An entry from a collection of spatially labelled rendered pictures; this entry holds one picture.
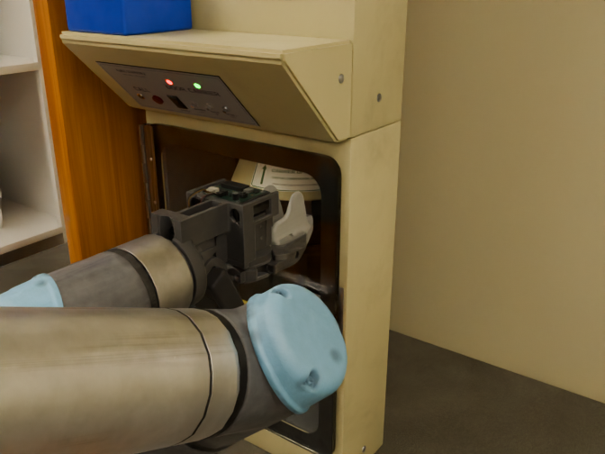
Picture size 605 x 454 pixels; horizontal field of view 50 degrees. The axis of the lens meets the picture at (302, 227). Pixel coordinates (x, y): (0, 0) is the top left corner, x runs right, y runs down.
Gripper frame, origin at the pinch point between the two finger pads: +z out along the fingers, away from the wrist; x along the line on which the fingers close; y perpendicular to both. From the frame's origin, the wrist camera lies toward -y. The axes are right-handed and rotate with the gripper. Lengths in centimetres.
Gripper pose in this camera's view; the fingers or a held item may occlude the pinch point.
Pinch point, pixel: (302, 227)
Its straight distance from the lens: 72.1
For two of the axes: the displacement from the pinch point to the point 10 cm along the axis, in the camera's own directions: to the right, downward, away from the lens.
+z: 5.9, -3.0, 7.5
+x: -8.1, -2.2, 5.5
